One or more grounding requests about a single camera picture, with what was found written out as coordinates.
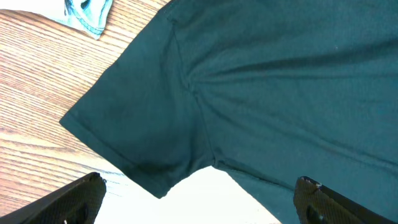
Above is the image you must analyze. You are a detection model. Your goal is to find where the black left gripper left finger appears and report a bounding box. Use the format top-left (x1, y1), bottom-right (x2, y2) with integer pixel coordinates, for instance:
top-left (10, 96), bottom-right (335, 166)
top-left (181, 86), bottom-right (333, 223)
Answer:
top-left (1, 172), bottom-right (106, 224)

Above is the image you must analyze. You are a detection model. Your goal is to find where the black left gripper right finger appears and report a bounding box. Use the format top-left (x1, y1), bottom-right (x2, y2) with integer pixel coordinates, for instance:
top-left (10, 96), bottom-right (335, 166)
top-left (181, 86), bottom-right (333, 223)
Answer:
top-left (293, 176), bottom-right (396, 224)

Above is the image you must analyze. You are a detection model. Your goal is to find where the black t-shirt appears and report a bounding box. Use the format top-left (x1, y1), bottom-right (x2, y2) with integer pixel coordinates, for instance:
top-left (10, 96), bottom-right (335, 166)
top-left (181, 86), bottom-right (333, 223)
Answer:
top-left (60, 0), bottom-right (397, 223)

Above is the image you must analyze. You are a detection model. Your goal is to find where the light blue folded garment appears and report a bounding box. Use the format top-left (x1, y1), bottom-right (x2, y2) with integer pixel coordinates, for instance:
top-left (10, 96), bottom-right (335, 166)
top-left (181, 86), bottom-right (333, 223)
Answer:
top-left (54, 0), bottom-right (113, 40)

